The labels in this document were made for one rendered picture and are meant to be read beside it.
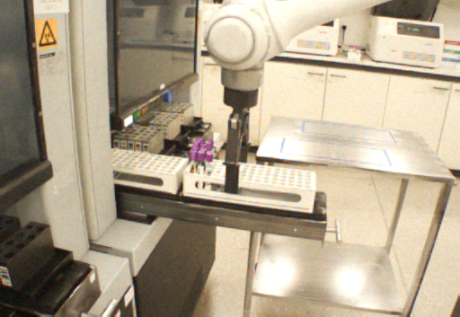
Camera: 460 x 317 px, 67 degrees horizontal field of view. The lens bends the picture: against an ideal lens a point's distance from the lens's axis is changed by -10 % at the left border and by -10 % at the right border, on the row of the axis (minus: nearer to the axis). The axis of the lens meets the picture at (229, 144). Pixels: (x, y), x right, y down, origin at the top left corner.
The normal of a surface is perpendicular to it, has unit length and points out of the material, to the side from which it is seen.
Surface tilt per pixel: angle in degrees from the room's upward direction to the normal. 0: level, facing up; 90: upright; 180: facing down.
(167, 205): 90
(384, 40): 90
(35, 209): 90
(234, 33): 94
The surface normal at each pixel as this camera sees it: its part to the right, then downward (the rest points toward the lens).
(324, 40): -0.19, 0.33
